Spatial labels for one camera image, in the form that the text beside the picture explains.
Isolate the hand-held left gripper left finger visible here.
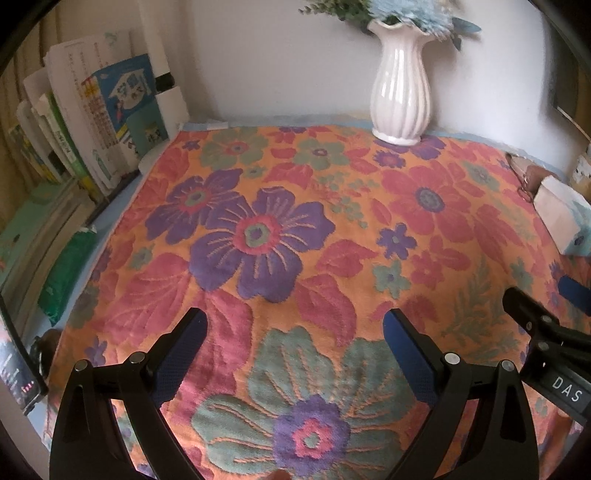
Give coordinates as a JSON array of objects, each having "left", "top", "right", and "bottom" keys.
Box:
[{"left": 48, "top": 308, "right": 208, "bottom": 480}]

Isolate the row of books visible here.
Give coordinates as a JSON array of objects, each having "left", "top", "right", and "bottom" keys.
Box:
[{"left": 0, "top": 30, "right": 169, "bottom": 199}]

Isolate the white bookend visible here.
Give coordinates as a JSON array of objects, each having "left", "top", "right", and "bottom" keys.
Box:
[{"left": 136, "top": 28, "right": 188, "bottom": 174}]

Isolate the blue dotted tissue pack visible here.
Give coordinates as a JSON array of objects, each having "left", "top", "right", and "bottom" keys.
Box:
[{"left": 533, "top": 178, "right": 591, "bottom": 257}]

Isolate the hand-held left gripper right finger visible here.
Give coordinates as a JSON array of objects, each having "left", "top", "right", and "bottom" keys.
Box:
[{"left": 383, "top": 308, "right": 539, "bottom": 480}]

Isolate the black round object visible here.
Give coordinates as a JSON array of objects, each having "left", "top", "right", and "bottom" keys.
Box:
[{"left": 30, "top": 330, "right": 63, "bottom": 384}]

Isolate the blue flower bouquet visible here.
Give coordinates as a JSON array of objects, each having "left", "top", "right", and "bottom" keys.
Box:
[{"left": 299, "top": 0, "right": 483, "bottom": 49}]

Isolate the cardboard pen holder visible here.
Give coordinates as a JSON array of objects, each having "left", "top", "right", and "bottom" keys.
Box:
[{"left": 573, "top": 143, "right": 591, "bottom": 190}]

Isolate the floral table cloth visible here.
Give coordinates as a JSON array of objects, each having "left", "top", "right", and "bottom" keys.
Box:
[{"left": 41, "top": 124, "right": 591, "bottom": 480}]

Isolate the brown pink pouch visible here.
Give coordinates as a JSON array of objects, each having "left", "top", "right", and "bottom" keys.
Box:
[{"left": 505, "top": 152, "right": 561, "bottom": 201}]

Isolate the white ribbed vase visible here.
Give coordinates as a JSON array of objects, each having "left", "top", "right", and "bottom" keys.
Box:
[{"left": 367, "top": 18, "right": 435, "bottom": 146}]

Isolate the green packet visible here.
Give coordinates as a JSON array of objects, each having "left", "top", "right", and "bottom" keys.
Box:
[{"left": 37, "top": 226, "right": 99, "bottom": 324}]

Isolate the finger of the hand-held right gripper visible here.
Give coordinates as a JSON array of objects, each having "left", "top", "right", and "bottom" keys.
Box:
[
  {"left": 503, "top": 287, "right": 557, "bottom": 344},
  {"left": 558, "top": 274, "right": 591, "bottom": 317}
]

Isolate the dark screen device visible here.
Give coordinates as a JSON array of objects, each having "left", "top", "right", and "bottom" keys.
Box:
[{"left": 0, "top": 295, "right": 49, "bottom": 409}]

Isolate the green book stack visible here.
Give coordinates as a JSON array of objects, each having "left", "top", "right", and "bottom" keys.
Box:
[{"left": 0, "top": 178, "right": 100, "bottom": 296}]

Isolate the dark frame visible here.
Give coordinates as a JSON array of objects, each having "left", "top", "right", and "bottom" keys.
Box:
[{"left": 549, "top": 14, "right": 591, "bottom": 134}]

